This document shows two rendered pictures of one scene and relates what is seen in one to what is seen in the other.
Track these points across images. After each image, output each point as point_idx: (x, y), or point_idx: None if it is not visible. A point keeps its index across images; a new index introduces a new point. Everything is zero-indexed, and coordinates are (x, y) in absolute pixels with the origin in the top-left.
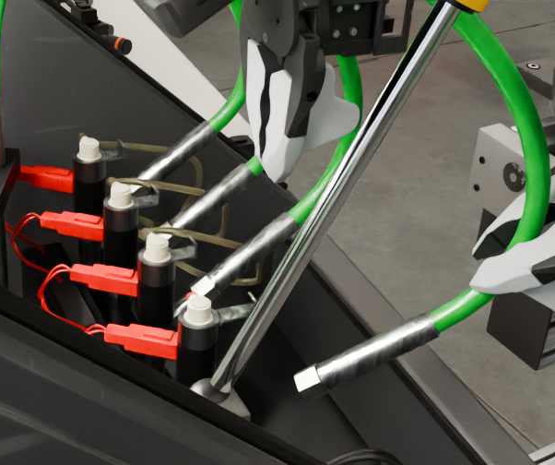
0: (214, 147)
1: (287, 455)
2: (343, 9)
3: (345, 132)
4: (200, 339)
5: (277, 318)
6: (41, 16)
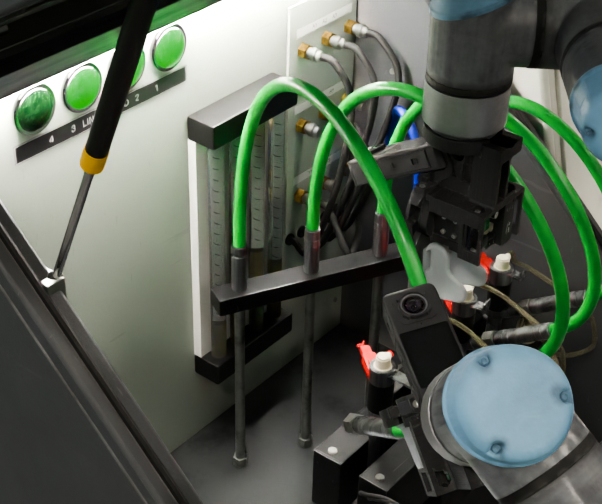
0: None
1: (51, 311)
2: (448, 219)
3: (455, 300)
4: (371, 376)
5: None
6: (529, 166)
